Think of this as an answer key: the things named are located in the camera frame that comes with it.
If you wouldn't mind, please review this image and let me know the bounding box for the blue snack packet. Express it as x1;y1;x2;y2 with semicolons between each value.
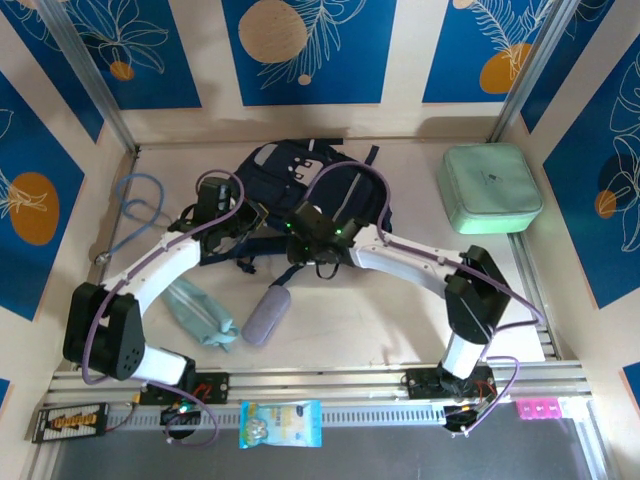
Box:
238;399;324;450

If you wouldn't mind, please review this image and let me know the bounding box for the teal zip pouch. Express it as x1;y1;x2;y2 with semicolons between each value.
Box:
162;278;242;354

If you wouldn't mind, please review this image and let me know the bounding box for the dark grey panel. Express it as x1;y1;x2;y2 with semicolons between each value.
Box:
49;419;599;480

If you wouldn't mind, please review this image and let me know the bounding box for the navy blue backpack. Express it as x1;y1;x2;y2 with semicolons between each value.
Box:
199;138;395;296

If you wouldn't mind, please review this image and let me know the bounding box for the aluminium frame post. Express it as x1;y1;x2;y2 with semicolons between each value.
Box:
37;0;140;154
489;0;576;144

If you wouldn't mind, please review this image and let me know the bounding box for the black power distribution board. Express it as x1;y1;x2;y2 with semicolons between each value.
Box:
31;402;110;444

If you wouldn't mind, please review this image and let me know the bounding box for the blue stethoscope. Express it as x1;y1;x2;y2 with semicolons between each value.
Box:
94;173;177;266

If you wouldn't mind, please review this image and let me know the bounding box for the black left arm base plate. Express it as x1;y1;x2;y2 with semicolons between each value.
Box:
139;372;230;405

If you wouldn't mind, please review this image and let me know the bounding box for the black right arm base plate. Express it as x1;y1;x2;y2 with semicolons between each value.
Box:
405;368;499;401

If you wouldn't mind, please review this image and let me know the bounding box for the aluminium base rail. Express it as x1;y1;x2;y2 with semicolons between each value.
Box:
43;368;590;407

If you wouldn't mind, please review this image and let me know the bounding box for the pink pill box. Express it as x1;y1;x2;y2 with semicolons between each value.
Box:
516;397;561;420

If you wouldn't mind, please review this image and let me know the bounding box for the mint green storage case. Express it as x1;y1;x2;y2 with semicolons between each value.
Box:
442;143;543;236

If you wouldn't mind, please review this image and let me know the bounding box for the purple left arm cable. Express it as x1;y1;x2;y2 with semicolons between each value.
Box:
79;169;246;447

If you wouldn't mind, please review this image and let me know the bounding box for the purple glasses case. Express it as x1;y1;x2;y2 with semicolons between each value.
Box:
241;285;292;346

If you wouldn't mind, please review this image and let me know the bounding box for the grey slotted cable duct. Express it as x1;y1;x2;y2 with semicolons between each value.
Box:
107;405;449;430

